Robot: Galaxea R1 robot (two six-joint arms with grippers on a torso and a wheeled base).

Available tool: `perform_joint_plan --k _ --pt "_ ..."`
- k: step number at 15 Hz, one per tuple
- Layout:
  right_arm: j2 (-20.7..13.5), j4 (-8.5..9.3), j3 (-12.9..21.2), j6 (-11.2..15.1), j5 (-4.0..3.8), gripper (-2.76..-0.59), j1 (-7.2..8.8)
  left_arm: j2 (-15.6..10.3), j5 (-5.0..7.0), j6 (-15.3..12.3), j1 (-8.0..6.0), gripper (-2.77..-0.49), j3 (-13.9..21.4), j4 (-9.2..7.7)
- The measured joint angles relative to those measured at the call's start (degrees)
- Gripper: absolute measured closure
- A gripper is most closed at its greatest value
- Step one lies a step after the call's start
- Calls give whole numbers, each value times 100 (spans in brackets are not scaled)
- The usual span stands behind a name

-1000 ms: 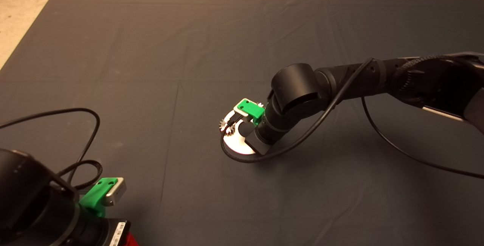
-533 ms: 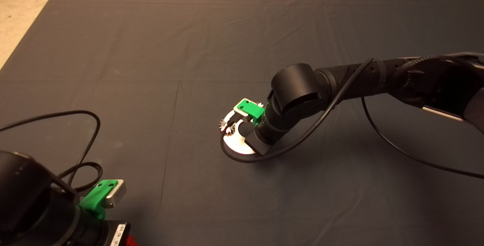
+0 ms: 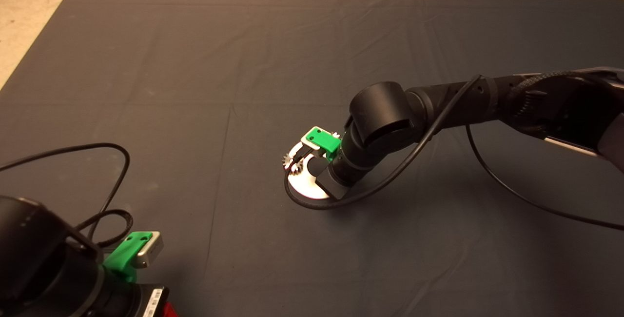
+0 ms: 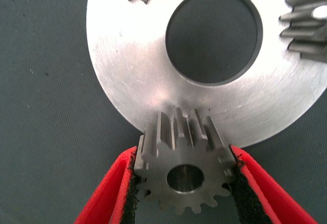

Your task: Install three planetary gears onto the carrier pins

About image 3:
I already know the thin black right camera cable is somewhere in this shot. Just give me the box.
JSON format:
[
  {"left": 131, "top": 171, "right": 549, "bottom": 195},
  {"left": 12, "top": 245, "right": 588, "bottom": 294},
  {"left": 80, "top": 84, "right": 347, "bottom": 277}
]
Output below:
[{"left": 284, "top": 75, "right": 624, "bottom": 232}]

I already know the green right camera mount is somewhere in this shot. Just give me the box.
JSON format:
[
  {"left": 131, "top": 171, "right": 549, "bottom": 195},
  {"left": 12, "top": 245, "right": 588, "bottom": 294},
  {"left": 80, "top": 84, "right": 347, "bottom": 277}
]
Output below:
[{"left": 305, "top": 127, "right": 342, "bottom": 162}]

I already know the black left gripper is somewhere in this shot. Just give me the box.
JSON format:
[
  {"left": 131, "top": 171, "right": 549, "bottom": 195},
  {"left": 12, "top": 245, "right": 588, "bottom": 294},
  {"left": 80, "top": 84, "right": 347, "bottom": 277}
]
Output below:
[{"left": 129, "top": 285, "right": 179, "bottom": 317}]

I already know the thin black camera cable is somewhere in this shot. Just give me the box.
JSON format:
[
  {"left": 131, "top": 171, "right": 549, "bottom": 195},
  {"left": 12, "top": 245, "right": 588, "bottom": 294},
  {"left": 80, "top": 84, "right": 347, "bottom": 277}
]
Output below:
[
  {"left": 284, "top": 75, "right": 624, "bottom": 232},
  {"left": 0, "top": 143, "right": 134, "bottom": 249}
]

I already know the dark grey table cloth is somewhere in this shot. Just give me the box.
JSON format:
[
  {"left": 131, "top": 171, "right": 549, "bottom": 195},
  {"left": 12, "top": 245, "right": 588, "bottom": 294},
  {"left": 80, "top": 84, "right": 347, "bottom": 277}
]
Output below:
[{"left": 0, "top": 0, "right": 624, "bottom": 317}]

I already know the thin black left camera cable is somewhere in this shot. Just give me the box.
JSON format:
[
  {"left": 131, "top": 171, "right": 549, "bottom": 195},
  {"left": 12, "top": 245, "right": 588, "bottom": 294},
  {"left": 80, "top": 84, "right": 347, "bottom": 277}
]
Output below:
[{"left": 0, "top": 143, "right": 134, "bottom": 249}]

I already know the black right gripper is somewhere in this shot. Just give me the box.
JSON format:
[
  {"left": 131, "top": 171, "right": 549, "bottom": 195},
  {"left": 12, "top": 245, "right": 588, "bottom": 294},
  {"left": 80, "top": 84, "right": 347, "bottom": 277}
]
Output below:
[{"left": 316, "top": 167, "right": 351, "bottom": 200}]

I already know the round metal carrier plate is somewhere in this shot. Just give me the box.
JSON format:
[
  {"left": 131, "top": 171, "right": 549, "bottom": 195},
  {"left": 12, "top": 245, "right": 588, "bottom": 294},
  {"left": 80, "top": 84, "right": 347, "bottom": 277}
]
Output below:
[{"left": 287, "top": 144, "right": 332, "bottom": 199}]

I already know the black braided right arm hose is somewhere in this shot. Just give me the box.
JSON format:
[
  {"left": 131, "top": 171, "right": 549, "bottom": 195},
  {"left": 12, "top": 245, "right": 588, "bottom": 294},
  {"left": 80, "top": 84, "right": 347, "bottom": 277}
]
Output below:
[{"left": 506, "top": 70, "right": 624, "bottom": 130}]

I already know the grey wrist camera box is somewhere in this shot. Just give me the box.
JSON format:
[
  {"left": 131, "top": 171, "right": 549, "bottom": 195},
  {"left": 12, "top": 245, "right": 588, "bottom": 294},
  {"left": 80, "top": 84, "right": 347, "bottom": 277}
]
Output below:
[
  {"left": 300, "top": 132, "right": 322, "bottom": 158},
  {"left": 136, "top": 232, "right": 164, "bottom": 269}
]

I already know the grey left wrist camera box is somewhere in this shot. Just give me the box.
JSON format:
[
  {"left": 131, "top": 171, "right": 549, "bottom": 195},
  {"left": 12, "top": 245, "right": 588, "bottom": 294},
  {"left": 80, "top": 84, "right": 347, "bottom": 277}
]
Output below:
[{"left": 136, "top": 232, "right": 164, "bottom": 269}]

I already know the green left camera mount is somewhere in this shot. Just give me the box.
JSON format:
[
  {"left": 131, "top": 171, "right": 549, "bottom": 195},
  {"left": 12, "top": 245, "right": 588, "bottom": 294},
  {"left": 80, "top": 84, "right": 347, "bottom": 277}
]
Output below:
[{"left": 103, "top": 232, "right": 153, "bottom": 283}]

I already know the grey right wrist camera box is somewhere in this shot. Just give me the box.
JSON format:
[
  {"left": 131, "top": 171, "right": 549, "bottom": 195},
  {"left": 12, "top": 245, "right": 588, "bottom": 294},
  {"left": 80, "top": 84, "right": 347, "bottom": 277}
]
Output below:
[{"left": 300, "top": 132, "right": 322, "bottom": 158}]

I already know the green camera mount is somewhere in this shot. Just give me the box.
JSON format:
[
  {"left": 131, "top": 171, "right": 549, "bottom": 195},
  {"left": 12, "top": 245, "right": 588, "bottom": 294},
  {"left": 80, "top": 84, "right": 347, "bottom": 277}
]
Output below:
[
  {"left": 305, "top": 127, "right": 342, "bottom": 162},
  {"left": 103, "top": 232, "right": 153, "bottom": 283}
]

